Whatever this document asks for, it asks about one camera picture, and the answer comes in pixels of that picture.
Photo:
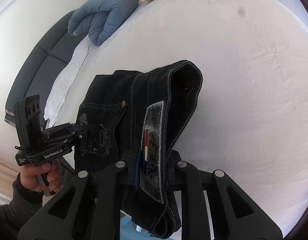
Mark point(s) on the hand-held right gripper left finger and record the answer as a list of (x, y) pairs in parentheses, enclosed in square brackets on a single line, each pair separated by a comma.
[(128, 172)]

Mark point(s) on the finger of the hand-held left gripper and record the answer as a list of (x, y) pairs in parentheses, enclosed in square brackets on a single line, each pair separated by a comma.
[(60, 128), (83, 133)]

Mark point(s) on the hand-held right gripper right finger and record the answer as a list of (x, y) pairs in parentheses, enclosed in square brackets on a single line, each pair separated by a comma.
[(175, 172)]

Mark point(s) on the black denim pants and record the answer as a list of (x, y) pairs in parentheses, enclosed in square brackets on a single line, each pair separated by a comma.
[(149, 92)]

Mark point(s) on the person's left forearm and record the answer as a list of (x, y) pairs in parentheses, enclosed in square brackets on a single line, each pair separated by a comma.
[(16, 205)]

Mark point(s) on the person's left hand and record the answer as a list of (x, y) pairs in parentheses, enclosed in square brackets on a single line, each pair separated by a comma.
[(31, 177)]

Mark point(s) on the light blue object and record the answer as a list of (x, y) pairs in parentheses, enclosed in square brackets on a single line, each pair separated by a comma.
[(126, 230)]

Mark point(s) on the dark grey headboard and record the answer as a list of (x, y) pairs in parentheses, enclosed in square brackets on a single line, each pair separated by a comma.
[(36, 62)]

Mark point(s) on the white bed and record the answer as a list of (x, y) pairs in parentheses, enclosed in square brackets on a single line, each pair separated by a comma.
[(244, 80)]

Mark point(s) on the blue folded comforter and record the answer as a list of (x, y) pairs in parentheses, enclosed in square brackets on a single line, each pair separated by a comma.
[(101, 12)]

